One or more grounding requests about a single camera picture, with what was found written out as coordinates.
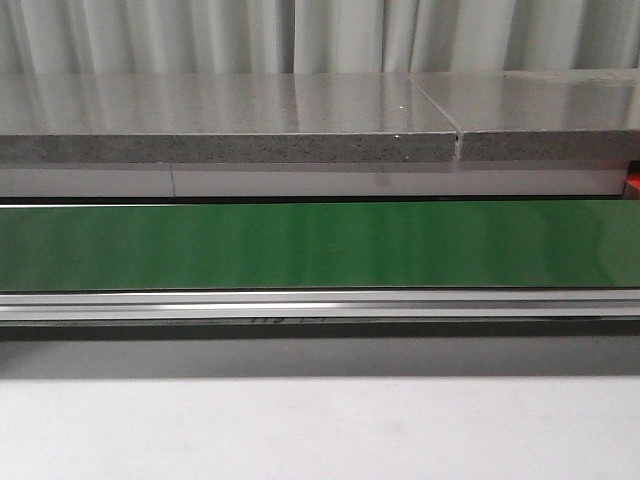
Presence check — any white cabinet front panel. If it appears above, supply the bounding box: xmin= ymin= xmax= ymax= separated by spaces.
xmin=1 ymin=161 xmax=629 ymax=198

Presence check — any grey stone counter slab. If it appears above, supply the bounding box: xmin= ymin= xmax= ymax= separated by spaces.
xmin=1 ymin=74 xmax=456 ymax=164

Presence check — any green conveyor belt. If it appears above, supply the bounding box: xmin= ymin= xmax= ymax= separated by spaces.
xmin=1 ymin=200 xmax=639 ymax=292

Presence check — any red object at edge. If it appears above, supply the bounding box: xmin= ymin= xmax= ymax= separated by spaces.
xmin=623 ymin=172 xmax=640 ymax=200

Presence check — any grey pleated curtain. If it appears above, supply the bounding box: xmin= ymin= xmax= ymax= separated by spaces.
xmin=1 ymin=1 xmax=639 ymax=74

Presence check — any aluminium conveyor side rail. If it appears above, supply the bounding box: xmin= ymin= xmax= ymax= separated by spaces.
xmin=1 ymin=288 xmax=639 ymax=327

